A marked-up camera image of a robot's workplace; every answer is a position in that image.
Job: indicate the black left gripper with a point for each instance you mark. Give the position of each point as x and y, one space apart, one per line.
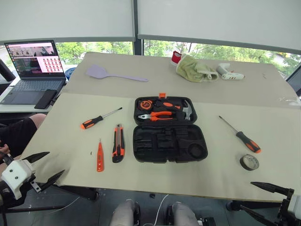
35 186

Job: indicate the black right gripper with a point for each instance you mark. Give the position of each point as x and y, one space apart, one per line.
284 212

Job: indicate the orange voltage tester pen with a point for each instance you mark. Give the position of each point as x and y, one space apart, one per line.
100 160

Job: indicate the long Phillips screwdriver orange black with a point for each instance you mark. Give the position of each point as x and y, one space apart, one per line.
247 140

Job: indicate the orange black utility knife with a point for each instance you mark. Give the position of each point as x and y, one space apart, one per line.
118 150

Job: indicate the black tool case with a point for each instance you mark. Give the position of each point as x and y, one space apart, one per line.
150 155

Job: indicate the bystander's bare hand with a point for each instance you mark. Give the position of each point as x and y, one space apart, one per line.
4 148

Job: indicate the black table leg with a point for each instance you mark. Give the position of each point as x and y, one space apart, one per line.
80 191
254 205

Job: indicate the seated person in black shorts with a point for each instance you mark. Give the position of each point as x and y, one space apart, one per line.
16 136

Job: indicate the black electrical tape roll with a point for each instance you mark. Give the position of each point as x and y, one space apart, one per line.
242 163

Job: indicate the black smartphone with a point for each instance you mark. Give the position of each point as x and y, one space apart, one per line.
45 99

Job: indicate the grey rounded shape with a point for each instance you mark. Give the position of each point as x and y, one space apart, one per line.
123 212
183 213

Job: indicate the grey open laptop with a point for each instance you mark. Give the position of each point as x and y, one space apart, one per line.
37 84

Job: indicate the blue round disc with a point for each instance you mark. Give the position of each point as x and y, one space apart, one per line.
70 73

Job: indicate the purple silicone spatula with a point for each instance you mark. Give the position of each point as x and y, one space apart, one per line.
96 71

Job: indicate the orange black tape measure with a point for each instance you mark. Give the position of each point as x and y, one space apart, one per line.
145 104

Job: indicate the black monitor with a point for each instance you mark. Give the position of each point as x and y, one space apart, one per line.
295 82

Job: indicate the white glue gun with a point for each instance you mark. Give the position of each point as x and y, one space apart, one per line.
231 76

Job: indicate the green towel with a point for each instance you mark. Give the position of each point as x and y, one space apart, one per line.
192 69

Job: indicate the white roller blind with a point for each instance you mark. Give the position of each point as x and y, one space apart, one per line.
65 18
211 18

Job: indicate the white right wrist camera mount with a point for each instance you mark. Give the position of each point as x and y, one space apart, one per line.
296 207

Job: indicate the dark window post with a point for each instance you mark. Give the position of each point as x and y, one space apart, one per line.
138 47

